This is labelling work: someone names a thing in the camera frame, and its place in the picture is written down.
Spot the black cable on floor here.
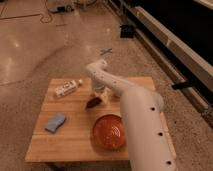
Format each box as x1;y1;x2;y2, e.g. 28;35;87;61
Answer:
0;0;76;25

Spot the orange bowl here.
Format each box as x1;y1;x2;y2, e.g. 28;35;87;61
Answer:
91;114;126;150

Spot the black box on floor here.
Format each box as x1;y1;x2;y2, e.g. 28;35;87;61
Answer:
120;25;135;38

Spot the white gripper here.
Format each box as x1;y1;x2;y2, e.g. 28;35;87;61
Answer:
91;79;110;105

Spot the white plastic bottle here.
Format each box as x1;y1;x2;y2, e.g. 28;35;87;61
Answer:
54;79;83;98

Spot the wooden table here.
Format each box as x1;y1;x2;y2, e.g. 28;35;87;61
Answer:
25;79;176;163

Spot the black bracket on rail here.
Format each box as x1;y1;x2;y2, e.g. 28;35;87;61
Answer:
172;81;192;90

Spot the blue sponge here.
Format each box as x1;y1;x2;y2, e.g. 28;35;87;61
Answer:
44;113;66;133

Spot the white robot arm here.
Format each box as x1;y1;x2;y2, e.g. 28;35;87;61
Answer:
86;59;177;171

